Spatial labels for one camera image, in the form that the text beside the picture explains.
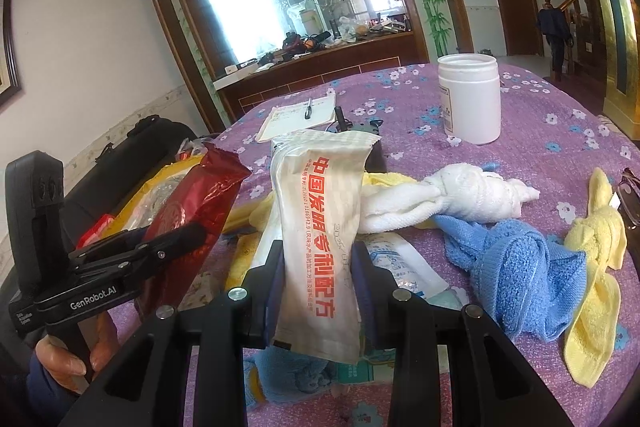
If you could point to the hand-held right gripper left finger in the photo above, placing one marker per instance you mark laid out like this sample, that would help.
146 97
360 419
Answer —
273 302

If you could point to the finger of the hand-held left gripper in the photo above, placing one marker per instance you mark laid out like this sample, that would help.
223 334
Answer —
110 244
175 242

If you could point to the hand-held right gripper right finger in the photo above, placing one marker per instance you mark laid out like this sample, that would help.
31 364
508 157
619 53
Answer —
364 307

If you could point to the red foil packet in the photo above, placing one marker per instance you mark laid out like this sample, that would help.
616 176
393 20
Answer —
200 192

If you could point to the white packet with red print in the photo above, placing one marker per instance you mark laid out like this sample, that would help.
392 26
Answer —
320 232

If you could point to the blue knotted towel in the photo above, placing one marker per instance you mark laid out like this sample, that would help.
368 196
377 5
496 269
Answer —
520 267

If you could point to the person's left forearm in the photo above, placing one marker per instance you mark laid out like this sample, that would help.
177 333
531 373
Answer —
47 392

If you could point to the person's left hand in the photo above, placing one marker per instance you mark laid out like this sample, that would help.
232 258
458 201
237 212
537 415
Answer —
55 357

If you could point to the red plastic bag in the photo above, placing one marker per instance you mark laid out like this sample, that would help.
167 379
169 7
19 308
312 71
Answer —
95 229

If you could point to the yellow plastic bag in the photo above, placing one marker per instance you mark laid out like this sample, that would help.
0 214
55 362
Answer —
130 212

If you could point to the clear packet with blue print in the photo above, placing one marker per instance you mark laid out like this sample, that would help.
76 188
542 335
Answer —
400 262

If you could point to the teal printed packet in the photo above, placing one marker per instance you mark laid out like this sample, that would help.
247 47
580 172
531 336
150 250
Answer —
365 367

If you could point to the light blue towel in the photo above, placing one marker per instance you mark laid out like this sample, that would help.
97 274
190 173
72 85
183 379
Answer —
280 377

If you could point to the yellow cloth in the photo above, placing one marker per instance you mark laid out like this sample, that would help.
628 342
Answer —
250 217

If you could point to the black leather sofa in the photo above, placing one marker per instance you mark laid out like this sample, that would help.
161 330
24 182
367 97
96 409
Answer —
150 142

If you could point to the white knotted towel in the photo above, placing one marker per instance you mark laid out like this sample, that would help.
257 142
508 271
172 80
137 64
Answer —
465 197

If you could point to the white paper notebook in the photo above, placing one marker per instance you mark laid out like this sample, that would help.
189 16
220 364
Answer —
285 119

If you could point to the white flat box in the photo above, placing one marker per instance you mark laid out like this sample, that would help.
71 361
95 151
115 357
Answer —
242 70

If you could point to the black electric motor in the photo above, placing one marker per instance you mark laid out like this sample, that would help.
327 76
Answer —
342 122

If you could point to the black pen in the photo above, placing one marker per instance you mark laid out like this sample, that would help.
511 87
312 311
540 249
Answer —
309 107

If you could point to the wooden tiled counter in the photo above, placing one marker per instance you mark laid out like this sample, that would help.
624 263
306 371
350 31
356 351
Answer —
300 77

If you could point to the white plastic jar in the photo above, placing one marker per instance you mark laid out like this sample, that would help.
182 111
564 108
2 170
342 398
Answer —
470 102

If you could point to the yellow knotted towel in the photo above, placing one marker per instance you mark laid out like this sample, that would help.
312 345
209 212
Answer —
595 232

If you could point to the eyeglasses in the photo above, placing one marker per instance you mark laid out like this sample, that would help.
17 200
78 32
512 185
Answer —
631 197

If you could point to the brown wooden door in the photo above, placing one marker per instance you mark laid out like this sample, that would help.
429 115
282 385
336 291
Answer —
515 7

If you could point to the wooden staircase railing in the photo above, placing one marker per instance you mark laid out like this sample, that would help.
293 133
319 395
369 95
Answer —
585 17

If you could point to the gold trimmed pillar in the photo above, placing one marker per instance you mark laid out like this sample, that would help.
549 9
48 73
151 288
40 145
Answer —
620 32

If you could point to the framed wall painting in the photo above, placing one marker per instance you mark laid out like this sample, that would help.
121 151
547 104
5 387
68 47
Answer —
7 72

